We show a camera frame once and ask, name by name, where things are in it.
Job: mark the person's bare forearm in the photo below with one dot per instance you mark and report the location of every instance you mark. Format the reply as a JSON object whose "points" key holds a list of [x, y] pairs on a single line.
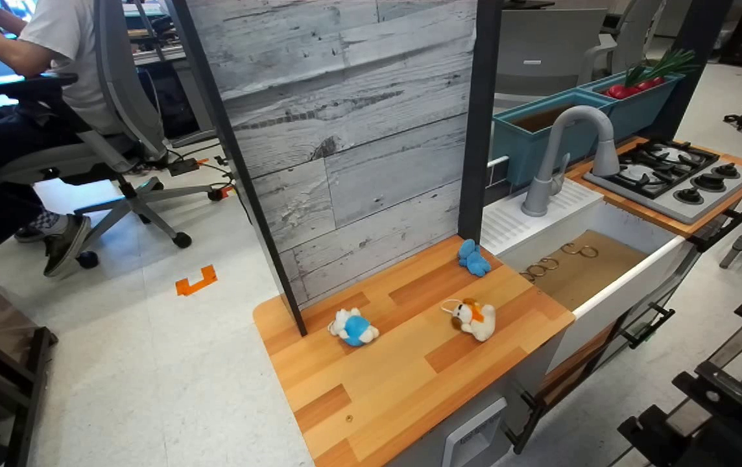
{"points": [[2, 42]]}

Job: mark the white and blue plush toy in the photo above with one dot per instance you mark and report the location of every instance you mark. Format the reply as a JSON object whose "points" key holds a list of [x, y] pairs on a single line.
{"points": [[354, 327]]}

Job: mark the white and orange plush toy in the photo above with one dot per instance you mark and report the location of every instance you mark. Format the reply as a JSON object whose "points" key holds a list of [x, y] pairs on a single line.
{"points": [[478, 321]]}

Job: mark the grey toy kitchen faucet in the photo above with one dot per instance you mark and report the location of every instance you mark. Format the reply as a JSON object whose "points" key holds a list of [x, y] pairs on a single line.
{"points": [[572, 121]]}

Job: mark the white toy kitchen sink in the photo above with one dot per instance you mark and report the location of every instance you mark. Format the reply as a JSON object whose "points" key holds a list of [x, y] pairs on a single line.
{"points": [[620, 260]]}

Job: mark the red toy vegetable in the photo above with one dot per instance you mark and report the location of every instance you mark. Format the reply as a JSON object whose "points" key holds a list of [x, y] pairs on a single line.
{"points": [[630, 87]]}

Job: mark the grey toy stove top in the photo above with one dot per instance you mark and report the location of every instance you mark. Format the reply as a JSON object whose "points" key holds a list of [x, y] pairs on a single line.
{"points": [[678, 183]]}

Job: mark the green toy leek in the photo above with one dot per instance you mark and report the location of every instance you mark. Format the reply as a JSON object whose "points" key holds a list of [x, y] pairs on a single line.
{"points": [[665, 67]]}

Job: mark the grey wood-look back panel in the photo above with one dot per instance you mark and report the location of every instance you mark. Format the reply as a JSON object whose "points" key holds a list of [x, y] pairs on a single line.
{"points": [[345, 131]]}

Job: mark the teal planter box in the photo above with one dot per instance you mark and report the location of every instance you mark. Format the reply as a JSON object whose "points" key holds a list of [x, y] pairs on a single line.
{"points": [[521, 144]]}

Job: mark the orange tape floor marker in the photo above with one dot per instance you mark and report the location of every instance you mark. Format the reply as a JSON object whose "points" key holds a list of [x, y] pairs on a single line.
{"points": [[194, 285]]}

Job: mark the white cabinet drawer front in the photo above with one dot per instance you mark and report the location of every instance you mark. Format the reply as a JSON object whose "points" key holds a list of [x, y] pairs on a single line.
{"points": [[474, 438]]}

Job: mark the grey office chair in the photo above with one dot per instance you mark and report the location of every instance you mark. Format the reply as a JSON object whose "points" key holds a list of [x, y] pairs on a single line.
{"points": [[124, 106]]}

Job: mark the blue planter box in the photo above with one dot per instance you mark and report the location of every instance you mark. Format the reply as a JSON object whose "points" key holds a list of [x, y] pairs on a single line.
{"points": [[644, 106]]}

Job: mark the seated person in white shirt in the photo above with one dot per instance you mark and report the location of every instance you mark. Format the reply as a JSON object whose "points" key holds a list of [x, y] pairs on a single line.
{"points": [[61, 54]]}

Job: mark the slanted black frame post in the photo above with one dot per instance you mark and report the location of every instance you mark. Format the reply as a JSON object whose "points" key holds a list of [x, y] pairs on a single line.
{"points": [[237, 157]]}

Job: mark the upright black frame post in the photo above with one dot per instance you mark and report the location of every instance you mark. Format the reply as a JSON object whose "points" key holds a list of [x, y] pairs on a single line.
{"points": [[478, 113]]}

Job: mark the black frame post behind planter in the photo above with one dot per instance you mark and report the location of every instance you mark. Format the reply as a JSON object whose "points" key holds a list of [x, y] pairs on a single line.
{"points": [[690, 61]]}

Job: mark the black metal equipment frame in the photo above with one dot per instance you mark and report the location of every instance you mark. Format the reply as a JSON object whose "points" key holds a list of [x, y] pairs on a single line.
{"points": [[717, 405]]}

